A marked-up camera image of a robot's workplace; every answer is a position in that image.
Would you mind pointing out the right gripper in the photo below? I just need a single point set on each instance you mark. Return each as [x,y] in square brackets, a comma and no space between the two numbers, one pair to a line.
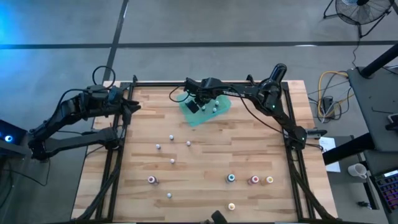
[205,88]

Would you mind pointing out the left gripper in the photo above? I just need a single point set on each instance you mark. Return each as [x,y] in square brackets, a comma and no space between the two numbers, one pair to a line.
[119,107]

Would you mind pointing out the teal plastic bin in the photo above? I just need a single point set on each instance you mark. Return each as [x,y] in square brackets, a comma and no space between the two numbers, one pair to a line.
[199,119]

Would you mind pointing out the small navy dropper bottle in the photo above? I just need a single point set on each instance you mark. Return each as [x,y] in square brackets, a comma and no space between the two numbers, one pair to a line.
[214,109]

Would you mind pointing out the small purple dropper bottle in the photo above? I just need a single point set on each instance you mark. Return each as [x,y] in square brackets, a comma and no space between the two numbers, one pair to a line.
[171,137]

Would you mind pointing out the small dark dropper bottle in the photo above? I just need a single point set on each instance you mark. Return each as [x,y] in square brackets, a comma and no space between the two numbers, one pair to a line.
[158,146]

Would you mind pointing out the large green food colouring bottle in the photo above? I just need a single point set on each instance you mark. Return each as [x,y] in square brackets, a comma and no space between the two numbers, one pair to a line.
[230,178]

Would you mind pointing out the large red bottle orange tip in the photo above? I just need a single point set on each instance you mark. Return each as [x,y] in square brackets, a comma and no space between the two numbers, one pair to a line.
[254,179]

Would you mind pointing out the large orange bottle yellow tip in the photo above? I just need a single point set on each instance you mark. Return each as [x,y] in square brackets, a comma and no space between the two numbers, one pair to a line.
[269,179]

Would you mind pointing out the yellow-capped small bottle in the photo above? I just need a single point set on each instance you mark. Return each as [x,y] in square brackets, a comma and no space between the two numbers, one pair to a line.
[231,206]

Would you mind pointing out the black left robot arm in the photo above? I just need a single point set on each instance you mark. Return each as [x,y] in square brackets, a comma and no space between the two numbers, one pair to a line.
[62,143]

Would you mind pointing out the black desk lamp head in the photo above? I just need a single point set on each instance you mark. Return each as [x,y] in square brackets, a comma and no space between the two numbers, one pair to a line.
[278,71]

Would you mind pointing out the dark rounded object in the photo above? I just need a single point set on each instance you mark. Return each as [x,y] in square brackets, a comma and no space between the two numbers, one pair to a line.
[217,216]

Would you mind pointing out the black metal stand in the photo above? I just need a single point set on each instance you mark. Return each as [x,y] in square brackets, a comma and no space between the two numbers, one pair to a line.
[31,161]

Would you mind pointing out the black computer blue light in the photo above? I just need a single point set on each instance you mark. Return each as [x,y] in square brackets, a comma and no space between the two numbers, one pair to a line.
[15,130]

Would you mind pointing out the black power adapter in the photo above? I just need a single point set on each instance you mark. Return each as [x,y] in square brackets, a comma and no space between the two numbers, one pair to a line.
[328,104]

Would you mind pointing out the white paper sheet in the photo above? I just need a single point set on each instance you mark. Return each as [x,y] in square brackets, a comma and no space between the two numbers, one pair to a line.
[329,144]

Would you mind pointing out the white mug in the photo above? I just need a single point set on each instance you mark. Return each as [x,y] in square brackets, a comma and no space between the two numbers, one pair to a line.
[356,170]

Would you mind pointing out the black side desk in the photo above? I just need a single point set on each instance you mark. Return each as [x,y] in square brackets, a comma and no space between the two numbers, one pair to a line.
[370,102]

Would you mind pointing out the black floor fan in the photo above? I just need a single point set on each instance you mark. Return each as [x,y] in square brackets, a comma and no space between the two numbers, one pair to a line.
[348,14]

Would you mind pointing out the black pole stand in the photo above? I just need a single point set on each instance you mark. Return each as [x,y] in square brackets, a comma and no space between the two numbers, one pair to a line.
[379,60]

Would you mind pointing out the small black clip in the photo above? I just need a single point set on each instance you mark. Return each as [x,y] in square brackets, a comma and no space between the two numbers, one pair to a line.
[363,204]

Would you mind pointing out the black keyboard teal keys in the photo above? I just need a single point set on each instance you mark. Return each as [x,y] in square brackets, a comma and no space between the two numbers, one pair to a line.
[388,189]

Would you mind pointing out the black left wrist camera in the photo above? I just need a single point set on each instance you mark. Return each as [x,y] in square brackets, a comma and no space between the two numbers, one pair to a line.
[115,93]

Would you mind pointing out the black aluminium frame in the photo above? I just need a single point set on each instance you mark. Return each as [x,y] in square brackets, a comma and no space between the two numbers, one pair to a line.
[155,84]

